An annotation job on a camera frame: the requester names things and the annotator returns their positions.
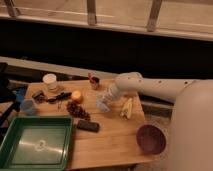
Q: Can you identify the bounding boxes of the peeled banana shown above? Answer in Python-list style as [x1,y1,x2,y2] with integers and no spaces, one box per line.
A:
[120,98,133,119]

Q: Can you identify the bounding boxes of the bunch of dark grapes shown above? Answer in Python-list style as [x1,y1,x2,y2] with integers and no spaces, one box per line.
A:
[67,101,90,120]

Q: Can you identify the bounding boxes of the black rectangular block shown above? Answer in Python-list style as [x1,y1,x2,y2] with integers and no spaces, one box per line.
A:
[77,120,100,132]

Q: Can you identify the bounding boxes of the orange fruit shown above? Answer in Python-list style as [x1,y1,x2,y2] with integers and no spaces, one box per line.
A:
[71,90,83,103]

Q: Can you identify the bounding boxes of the wooden table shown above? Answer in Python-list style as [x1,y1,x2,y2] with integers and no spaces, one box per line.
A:
[18,78,158,171]

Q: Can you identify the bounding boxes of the small dark box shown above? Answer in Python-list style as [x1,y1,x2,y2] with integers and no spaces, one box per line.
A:
[32,90,46,103]

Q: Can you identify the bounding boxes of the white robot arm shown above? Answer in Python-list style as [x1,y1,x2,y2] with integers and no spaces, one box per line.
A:
[101,72,213,171]

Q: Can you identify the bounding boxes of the white cup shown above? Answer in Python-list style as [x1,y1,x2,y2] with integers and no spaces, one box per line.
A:
[42,73,58,91]

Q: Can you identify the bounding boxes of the black sunglasses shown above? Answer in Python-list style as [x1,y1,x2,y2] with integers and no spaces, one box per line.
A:
[46,92,72,104]

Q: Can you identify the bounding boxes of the blue plastic cup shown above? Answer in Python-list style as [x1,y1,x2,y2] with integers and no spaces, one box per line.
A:
[20,99,37,116]

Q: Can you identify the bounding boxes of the green plastic tray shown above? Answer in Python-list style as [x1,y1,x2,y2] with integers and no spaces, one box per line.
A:
[0,116,73,171]

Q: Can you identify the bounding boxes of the purple bowl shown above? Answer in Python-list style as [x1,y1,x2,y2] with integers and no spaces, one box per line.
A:
[136,124,166,155]

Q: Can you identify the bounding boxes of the small dark red cup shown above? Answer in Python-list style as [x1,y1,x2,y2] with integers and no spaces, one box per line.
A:
[88,73,100,90]

